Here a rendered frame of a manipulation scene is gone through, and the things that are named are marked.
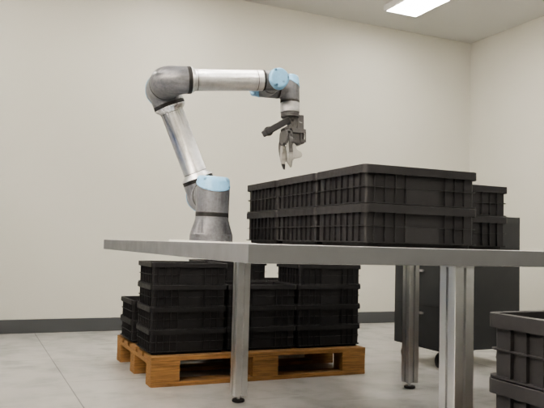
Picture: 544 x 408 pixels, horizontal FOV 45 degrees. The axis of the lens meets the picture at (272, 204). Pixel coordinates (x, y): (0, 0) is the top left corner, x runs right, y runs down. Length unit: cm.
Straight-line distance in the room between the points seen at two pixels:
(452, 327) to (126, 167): 396
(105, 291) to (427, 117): 345
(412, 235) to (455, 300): 31
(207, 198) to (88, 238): 305
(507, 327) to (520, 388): 10
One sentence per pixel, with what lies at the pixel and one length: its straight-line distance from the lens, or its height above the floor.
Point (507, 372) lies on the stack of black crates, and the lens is 121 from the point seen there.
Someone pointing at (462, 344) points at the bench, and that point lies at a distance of 172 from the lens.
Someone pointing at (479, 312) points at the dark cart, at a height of 33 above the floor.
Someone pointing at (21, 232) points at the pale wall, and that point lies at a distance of 521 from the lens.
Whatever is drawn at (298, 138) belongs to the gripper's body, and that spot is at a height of 111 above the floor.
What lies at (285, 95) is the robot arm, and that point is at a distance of 257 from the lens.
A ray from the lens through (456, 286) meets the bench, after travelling 170.
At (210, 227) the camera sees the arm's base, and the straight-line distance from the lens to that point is 226.
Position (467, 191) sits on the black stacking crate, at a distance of 207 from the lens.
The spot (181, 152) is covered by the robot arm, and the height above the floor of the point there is 102.
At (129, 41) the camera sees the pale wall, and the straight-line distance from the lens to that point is 554.
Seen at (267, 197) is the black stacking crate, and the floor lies 87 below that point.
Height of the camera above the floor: 70
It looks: 3 degrees up
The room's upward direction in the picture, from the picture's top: 2 degrees clockwise
